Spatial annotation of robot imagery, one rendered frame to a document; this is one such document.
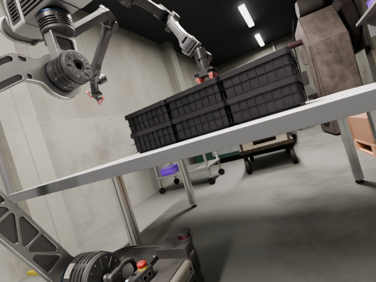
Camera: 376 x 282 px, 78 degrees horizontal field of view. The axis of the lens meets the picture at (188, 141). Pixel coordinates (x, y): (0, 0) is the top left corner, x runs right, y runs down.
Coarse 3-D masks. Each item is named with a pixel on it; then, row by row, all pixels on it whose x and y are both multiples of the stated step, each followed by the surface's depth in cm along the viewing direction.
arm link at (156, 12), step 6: (120, 0) 104; (132, 0) 110; (138, 0) 112; (144, 0) 115; (150, 0) 124; (126, 6) 107; (144, 6) 119; (150, 6) 122; (156, 6) 126; (162, 6) 136; (156, 12) 130; (162, 12) 134; (168, 12) 136; (162, 18) 141; (168, 18) 136
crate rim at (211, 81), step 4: (208, 80) 103; (212, 80) 102; (216, 80) 102; (200, 84) 105; (204, 84) 104; (208, 84) 103; (188, 88) 108; (192, 88) 107; (196, 88) 106; (200, 88) 105; (180, 92) 111; (184, 92) 110; (188, 92) 109; (172, 96) 113; (176, 96) 112; (180, 96) 111; (168, 100) 115; (172, 100) 114
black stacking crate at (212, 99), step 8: (208, 88) 105; (216, 88) 103; (184, 96) 111; (192, 96) 108; (200, 96) 107; (208, 96) 105; (216, 96) 104; (224, 96) 104; (176, 104) 114; (184, 104) 111; (192, 104) 110; (200, 104) 108; (208, 104) 106; (176, 112) 115; (184, 112) 112
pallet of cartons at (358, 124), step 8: (352, 120) 254; (360, 120) 232; (368, 120) 217; (352, 128) 261; (360, 128) 238; (368, 128) 219; (352, 136) 266; (360, 136) 245; (368, 136) 224; (360, 144) 260; (368, 144) 228; (368, 152) 236
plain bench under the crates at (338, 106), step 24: (336, 96) 74; (360, 96) 46; (264, 120) 56; (288, 120) 52; (312, 120) 50; (192, 144) 62; (216, 144) 59; (240, 144) 57; (96, 168) 93; (120, 168) 74; (144, 168) 70; (360, 168) 173; (24, 192) 98; (48, 192) 91; (120, 192) 152; (192, 192) 238
